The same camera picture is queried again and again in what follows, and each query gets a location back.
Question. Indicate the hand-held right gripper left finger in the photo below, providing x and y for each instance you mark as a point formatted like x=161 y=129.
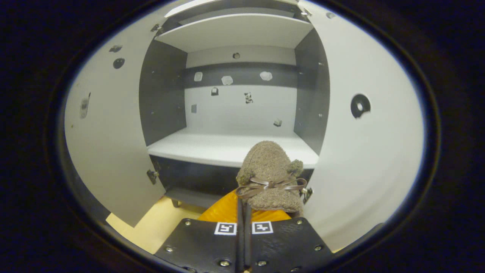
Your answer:
x=204 y=246

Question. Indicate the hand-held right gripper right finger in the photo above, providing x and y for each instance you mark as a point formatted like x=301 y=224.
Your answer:
x=284 y=246

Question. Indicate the brown fuzzy shoe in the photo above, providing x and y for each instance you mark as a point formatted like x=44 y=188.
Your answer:
x=267 y=163

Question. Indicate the white shoe cabinet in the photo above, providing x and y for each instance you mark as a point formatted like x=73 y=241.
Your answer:
x=235 y=110

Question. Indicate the white door with camera sticker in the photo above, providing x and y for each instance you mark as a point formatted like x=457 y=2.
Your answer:
x=110 y=132

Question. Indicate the metal door hinge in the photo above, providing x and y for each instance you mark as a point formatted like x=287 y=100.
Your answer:
x=305 y=13
x=155 y=27
x=152 y=176
x=307 y=194

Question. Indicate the white cabinet shelf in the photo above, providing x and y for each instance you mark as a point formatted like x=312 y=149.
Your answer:
x=235 y=32
x=235 y=16

